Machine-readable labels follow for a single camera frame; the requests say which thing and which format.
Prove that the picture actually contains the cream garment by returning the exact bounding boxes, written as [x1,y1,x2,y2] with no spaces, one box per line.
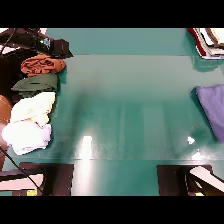
[9,91,57,128]

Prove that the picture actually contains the black cable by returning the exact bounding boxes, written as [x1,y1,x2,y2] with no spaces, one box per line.
[0,145,46,196]

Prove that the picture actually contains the orange garment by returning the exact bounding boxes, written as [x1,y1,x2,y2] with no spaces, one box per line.
[20,54,67,78]

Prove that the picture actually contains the red garment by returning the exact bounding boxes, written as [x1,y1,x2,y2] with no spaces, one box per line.
[186,27,208,58]

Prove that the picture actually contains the lavender garment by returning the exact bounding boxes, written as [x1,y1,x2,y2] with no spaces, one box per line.
[195,83,224,144]

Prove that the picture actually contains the dark green garment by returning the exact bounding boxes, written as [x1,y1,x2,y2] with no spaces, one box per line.
[11,73,60,98]

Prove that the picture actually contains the white garment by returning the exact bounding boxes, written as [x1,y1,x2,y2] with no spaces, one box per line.
[1,119,53,156]

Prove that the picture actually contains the brown garment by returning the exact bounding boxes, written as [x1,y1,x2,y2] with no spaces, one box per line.
[204,27,224,49]

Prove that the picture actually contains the black garment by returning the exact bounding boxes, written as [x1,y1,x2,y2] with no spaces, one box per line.
[49,38,74,60]

